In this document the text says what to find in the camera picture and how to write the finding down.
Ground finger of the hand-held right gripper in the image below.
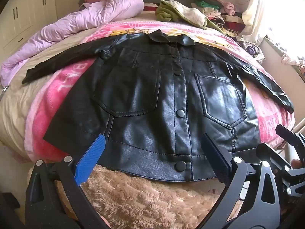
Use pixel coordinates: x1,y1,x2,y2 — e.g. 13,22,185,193
275,124,305,163
256,143,292,172

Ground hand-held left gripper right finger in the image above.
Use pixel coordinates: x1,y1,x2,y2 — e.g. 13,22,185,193
197,133,281,229

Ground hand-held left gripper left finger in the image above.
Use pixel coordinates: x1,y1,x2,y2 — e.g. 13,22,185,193
25,135,110,229

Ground black leather jacket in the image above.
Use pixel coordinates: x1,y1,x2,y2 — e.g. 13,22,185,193
21,29,295,184

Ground pile of folded clothes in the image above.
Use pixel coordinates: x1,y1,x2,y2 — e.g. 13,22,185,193
194,0,248,38

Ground pink printed blanket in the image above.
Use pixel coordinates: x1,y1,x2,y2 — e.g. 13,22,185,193
25,20,296,165

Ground fluffy beige rug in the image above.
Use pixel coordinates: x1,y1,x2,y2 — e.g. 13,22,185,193
26,164,244,229

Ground white floral cloth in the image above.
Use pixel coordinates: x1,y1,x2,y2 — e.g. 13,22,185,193
266,33,305,73

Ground beige bed sheet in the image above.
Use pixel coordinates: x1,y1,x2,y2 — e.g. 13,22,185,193
0,10,162,153

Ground purple floral cloth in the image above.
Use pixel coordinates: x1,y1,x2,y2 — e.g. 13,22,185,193
238,40,265,64

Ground cream curtain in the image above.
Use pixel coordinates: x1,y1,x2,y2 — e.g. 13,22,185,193
236,0,275,47

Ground lilac duvet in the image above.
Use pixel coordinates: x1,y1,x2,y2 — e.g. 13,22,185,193
0,0,145,82

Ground green and cream blanket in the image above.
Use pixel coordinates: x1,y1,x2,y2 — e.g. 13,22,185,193
155,0,230,37

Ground red and white pillow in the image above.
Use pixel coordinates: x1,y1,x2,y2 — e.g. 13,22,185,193
142,3,161,12

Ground white wardrobe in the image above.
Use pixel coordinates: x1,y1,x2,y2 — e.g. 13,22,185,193
0,0,58,53

